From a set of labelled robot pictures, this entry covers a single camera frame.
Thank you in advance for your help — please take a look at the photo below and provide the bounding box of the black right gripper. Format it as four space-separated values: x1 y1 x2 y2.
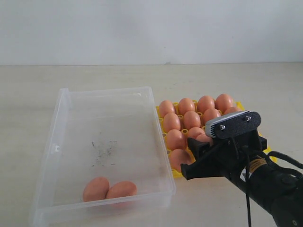
180 129 267 180

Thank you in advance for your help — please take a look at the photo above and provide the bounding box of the brown egg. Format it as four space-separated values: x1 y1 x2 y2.
187 127 205 139
215 93 234 113
169 148 192 173
178 98 196 115
202 108 221 125
183 111 201 130
163 113 181 132
159 100 176 118
166 129 187 150
196 134 213 144
197 96 215 113
223 106 242 115
106 181 137 199
82 177 109 202

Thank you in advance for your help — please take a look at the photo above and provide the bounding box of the clear plastic container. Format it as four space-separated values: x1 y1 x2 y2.
29 87 176 227

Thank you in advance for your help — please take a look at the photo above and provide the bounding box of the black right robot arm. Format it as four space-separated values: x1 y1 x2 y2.
181 130 303 227

